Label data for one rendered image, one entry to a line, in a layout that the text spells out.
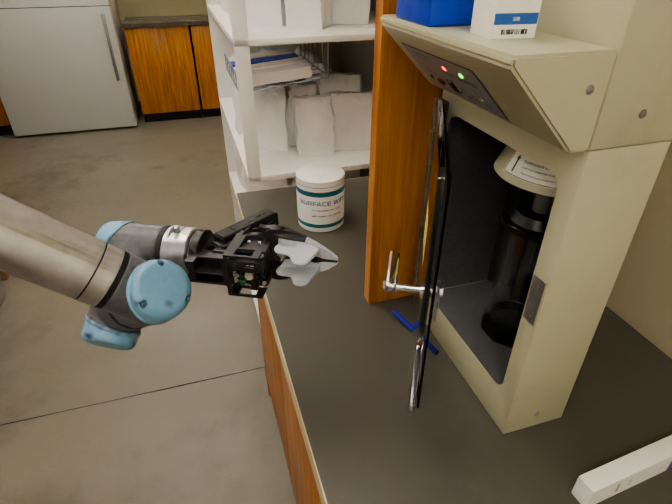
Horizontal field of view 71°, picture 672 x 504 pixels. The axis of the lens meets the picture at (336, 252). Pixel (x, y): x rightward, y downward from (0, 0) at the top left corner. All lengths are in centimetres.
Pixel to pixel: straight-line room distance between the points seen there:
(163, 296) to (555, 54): 48
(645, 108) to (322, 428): 61
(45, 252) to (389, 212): 59
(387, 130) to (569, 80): 41
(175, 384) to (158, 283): 166
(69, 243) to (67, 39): 484
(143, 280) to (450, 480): 51
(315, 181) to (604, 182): 77
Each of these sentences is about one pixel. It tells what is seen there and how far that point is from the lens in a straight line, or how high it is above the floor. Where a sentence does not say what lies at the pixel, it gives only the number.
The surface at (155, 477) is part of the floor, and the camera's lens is 197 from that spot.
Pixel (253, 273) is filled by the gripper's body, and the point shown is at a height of 120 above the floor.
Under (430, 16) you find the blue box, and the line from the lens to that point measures 63.
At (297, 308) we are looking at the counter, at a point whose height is 94.
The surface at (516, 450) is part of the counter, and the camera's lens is 83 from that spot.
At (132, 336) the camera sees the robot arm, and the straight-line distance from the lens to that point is 73.
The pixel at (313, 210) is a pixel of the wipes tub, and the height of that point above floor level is 101.
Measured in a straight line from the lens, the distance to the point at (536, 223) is 75.
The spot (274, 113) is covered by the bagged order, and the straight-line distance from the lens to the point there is 184.
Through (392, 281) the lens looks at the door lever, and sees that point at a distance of 65.
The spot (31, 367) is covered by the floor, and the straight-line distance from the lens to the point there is 258.
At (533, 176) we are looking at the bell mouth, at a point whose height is 134.
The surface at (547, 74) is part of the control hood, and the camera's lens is 50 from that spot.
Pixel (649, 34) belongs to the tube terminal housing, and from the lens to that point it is 57.
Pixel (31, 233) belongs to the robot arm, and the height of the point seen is 134.
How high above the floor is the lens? 159
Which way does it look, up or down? 33 degrees down
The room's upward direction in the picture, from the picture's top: straight up
